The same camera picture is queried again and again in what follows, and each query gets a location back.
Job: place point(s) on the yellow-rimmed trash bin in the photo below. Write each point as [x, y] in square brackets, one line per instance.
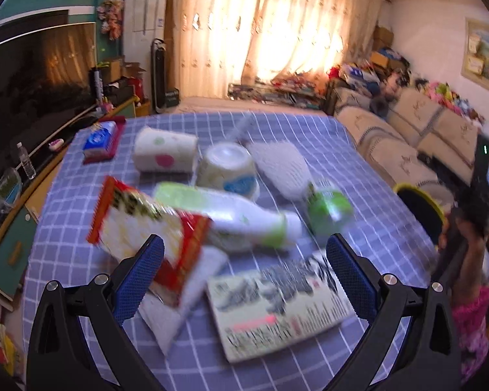
[421, 211]

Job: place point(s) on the row of plush toys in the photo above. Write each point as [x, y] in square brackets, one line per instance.
[452, 97]

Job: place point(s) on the white napkin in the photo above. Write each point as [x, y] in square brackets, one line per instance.
[187, 305]

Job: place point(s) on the printed paper booklet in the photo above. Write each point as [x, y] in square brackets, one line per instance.
[277, 309]

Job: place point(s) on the teal television cabinet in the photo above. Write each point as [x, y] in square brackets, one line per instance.
[8, 248]

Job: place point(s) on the white standing air conditioner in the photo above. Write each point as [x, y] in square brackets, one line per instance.
[144, 12]

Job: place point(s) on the grey pen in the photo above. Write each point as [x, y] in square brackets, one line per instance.
[240, 128]

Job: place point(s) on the black television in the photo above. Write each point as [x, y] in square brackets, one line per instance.
[32, 77]

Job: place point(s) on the white bowl with blue label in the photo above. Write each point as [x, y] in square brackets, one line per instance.
[228, 167]

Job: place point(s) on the dotted paper cup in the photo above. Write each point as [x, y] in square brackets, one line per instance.
[163, 150]

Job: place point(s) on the clear water bottle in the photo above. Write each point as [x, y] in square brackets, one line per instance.
[26, 163]

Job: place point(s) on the person's right forearm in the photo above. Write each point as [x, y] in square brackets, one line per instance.
[472, 269]

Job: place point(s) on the stacked cardboard boxes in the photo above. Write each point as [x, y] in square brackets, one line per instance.
[382, 47]

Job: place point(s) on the cream curtains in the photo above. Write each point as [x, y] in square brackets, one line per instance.
[277, 28]

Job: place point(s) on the white foam net sleeve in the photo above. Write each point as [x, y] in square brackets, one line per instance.
[281, 167]

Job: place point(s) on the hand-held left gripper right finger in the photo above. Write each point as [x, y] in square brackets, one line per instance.
[346, 273]

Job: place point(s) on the white bottle with green label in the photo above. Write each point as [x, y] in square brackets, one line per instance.
[236, 216]

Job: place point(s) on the blue checked tablecloth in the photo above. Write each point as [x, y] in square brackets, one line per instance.
[371, 163]

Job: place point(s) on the beige sofa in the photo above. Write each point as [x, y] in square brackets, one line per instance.
[391, 138]

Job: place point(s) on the pile of toys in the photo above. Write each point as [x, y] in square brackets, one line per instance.
[289, 85]

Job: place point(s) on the red snack packet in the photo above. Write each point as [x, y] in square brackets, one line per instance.
[134, 220]

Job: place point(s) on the black tower fan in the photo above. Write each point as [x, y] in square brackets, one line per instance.
[159, 77]

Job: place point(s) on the open cardboard box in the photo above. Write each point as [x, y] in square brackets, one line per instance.
[115, 69]

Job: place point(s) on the blue tissue pack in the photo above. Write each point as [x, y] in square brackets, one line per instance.
[100, 140]

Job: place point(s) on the framed wall picture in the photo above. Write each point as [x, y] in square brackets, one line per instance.
[487, 53]

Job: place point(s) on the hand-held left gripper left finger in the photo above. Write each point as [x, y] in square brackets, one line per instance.
[140, 277]

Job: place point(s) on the clear plastic container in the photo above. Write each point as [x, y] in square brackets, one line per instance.
[6, 191]

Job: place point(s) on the artificial flower bunch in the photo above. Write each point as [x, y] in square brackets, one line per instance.
[111, 16]

